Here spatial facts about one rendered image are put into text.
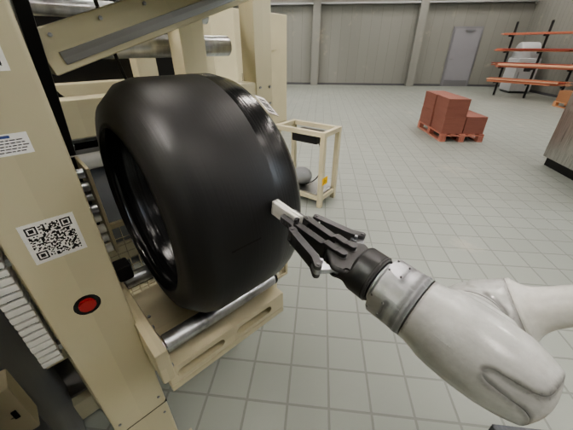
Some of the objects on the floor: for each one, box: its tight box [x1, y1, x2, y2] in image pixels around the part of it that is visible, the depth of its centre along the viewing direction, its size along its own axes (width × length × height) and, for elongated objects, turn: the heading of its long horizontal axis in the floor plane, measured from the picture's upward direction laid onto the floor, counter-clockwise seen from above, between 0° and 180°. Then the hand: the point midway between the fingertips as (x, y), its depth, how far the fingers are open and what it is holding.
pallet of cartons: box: [417, 90, 489, 142], centre depth 552 cm, size 85×119×72 cm
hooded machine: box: [499, 42, 542, 94], centre depth 1046 cm, size 82×74×162 cm
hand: (286, 214), depth 54 cm, fingers closed
